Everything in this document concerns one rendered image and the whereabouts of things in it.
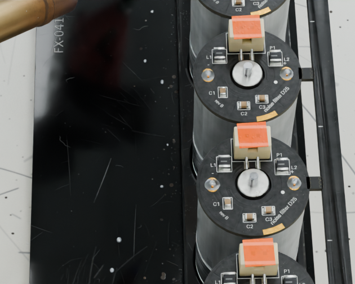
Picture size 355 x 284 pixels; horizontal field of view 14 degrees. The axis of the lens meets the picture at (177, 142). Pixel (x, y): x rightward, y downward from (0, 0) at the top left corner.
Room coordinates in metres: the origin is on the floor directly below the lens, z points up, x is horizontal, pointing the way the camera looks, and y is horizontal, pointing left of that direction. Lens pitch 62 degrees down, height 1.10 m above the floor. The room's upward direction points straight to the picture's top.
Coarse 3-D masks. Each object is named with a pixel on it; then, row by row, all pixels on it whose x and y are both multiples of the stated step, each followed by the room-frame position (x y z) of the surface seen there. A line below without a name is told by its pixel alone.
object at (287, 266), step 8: (232, 256) 0.12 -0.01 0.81; (280, 256) 0.12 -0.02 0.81; (288, 256) 0.12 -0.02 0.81; (224, 264) 0.12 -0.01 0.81; (232, 264) 0.12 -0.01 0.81; (280, 264) 0.12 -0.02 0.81; (288, 264) 0.12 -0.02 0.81; (296, 264) 0.12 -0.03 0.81; (216, 272) 0.12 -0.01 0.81; (224, 272) 0.12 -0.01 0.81; (232, 272) 0.12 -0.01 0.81; (280, 272) 0.12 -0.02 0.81; (288, 272) 0.12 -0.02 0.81; (296, 272) 0.12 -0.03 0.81; (304, 272) 0.12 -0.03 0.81; (208, 280) 0.12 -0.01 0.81; (216, 280) 0.12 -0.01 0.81; (224, 280) 0.12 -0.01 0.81; (232, 280) 0.12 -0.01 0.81; (240, 280) 0.12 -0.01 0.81; (248, 280) 0.12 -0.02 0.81; (256, 280) 0.12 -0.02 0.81; (272, 280) 0.12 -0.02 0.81; (280, 280) 0.12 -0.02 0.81; (288, 280) 0.12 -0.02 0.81; (296, 280) 0.12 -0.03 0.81; (304, 280) 0.12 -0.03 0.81; (312, 280) 0.12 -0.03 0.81
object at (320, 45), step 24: (312, 0) 0.19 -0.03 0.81; (312, 24) 0.18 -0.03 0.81; (312, 48) 0.18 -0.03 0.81; (312, 72) 0.17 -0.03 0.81; (336, 120) 0.16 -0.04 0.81; (336, 144) 0.15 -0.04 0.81; (336, 168) 0.14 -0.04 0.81; (336, 192) 0.14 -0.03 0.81; (336, 216) 0.13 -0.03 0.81; (336, 240) 0.13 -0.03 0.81; (336, 264) 0.12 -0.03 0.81
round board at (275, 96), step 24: (216, 48) 0.17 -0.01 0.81; (264, 48) 0.18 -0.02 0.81; (288, 48) 0.18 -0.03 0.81; (216, 72) 0.17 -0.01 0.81; (264, 72) 0.17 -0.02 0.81; (216, 96) 0.16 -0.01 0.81; (240, 96) 0.16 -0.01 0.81; (264, 96) 0.16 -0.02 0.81; (288, 96) 0.16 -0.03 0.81; (240, 120) 0.16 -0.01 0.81; (264, 120) 0.16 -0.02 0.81
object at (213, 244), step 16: (240, 176) 0.14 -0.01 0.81; (240, 192) 0.14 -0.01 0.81; (256, 192) 0.14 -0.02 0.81; (208, 224) 0.13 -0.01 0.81; (208, 240) 0.13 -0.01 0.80; (224, 240) 0.13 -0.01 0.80; (240, 240) 0.13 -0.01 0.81; (288, 240) 0.13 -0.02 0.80; (208, 256) 0.13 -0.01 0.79; (224, 256) 0.13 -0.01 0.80; (208, 272) 0.13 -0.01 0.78
